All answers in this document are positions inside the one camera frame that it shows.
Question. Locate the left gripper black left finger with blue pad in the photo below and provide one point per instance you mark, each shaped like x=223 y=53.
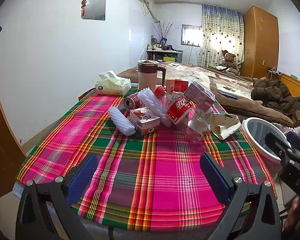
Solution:
x=33 y=218

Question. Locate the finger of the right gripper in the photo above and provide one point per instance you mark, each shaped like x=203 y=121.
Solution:
x=280 y=148
x=294 y=140

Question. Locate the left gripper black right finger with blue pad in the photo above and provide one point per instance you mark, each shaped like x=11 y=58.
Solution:
x=251 y=210

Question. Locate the red white medicine box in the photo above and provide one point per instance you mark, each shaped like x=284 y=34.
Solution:
x=177 y=85

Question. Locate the white round trash bin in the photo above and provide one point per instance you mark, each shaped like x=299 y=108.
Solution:
x=256 y=130

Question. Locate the person's right hand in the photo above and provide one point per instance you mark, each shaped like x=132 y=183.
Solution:
x=293 y=219

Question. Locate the wooden bed headboard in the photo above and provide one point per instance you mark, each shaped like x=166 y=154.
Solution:
x=292 y=84

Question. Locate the dark brown jacket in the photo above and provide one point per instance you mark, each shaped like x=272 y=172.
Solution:
x=275 y=94

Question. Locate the crumpled beige paper bag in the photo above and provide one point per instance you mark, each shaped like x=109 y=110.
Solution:
x=224 y=125

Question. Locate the dark blue phone case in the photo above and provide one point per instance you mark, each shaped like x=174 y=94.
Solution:
x=228 y=95

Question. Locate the brown blanket bed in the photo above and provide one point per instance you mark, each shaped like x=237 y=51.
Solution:
x=241 y=86

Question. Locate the clear cola plastic bottle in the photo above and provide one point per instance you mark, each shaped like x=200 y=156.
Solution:
x=185 y=115

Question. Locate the purple white carton box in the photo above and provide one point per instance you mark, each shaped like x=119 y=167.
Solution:
x=200 y=95

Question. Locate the brown teddy bear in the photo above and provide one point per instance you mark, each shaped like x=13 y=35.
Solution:
x=229 y=62

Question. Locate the wooden wardrobe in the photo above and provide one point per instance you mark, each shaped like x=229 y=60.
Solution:
x=261 y=43

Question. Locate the pink green plaid tablecloth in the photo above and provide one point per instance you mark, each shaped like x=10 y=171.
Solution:
x=149 y=183

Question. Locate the patterned window curtain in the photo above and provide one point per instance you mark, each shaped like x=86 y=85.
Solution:
x=223 y=29

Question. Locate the small red white carton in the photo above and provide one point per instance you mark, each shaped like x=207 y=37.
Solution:
x=144 y=120

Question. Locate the red soda can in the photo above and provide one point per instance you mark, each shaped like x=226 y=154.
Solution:
x=133 y=102

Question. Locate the long white foam net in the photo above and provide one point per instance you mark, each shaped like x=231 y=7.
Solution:
x=155 y=105

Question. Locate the soft tissue pack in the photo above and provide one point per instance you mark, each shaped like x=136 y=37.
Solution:
x=111 y=84

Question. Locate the white brown lidded mug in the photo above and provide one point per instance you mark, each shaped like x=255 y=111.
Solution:
x=147 y=74

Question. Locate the cluttered shelf desk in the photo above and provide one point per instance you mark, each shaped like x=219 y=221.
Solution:
x=164 y=54

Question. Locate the dried branches in vase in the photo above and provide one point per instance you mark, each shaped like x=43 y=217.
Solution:
x=163 y=30

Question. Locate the wall calendar poster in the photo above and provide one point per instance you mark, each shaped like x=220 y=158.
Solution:
x=93 y=10

